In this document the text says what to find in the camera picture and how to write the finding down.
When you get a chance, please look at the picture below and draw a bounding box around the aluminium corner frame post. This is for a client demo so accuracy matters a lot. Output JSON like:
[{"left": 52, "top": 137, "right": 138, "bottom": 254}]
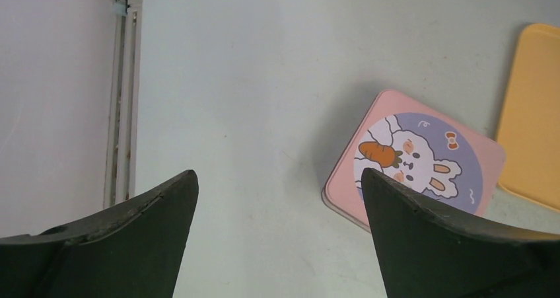
[{"left": 103, "top": 0, "right": 143, "bottom": 208}]

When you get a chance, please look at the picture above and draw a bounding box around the silver metal box lid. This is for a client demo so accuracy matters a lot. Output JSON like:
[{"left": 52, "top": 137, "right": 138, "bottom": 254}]
[{"left": 322, "top": 90, "right": 506, "bottom": 229}]

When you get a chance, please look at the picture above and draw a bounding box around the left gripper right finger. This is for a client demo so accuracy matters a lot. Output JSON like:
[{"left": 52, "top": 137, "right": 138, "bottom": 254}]
[{"left": 361, "top": 168, "right": 559, "bottom": 297}]

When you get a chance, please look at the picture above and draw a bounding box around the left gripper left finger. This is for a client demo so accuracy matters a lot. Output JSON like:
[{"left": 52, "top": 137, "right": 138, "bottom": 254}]
[{"left": 1, "top": 170, "right": 199, "bottom": 297}]

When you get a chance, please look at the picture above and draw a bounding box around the yellow plastic tray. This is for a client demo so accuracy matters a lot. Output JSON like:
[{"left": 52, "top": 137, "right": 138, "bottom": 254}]
[{"left": 497, "top": 24, "right": 559, "bottom": 211}]

